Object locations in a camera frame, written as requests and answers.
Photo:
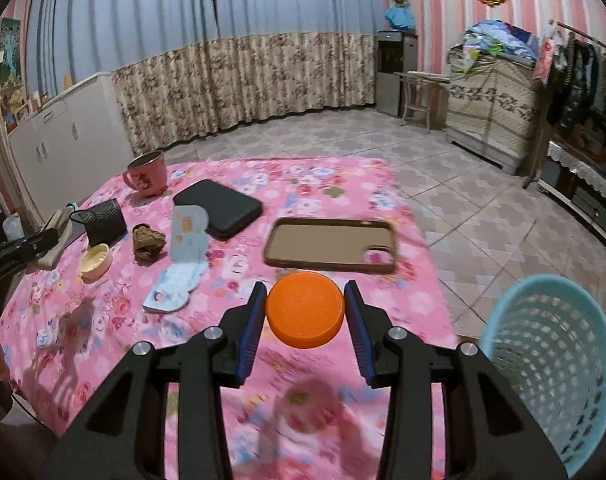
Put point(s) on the blue and floral curtain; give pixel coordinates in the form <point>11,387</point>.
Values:
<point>233,60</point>

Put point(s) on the small wooden side table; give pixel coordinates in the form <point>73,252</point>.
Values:
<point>423,95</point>

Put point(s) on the brown crumpled cloth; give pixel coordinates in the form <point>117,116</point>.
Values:
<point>148,242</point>

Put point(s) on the brown phone case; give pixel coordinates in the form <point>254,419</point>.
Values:
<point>323,245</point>

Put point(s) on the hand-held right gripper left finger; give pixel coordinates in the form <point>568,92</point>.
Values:
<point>250,340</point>

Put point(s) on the hanging clothes on rack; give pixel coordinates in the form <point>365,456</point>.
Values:
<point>583,85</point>

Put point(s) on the cloth-covered chest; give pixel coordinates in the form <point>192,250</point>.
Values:
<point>488,105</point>

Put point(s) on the pink cartoon mug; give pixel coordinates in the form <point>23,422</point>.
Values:
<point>150,175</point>

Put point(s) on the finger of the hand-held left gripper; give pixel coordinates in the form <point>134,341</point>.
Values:
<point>28,249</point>

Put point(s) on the white plastic bag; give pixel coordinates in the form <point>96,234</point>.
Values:
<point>12,227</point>

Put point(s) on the wall poster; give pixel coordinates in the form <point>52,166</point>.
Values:
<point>10,60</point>

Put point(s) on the low cabinet with lace cover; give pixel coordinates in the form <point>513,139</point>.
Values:
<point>583,185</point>

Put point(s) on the white cabinet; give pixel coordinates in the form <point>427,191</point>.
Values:
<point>68,135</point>

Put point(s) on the round metal tin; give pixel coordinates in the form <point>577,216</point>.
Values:
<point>95,260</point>

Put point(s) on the pile of colourful clothes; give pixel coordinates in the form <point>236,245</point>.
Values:
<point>498,40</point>

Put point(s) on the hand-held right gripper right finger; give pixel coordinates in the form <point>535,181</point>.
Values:
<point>358,330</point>

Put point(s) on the black zip pouch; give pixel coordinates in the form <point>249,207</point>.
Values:
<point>105,222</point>

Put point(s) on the orange plastic lid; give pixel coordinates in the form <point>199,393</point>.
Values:
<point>303,310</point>

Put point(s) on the flat black case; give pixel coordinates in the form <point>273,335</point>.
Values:
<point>218,205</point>

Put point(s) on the light blue plastic basket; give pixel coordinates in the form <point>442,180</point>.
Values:
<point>508,320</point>

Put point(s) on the blue bag on dispenser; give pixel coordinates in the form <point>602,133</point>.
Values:
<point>400,19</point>

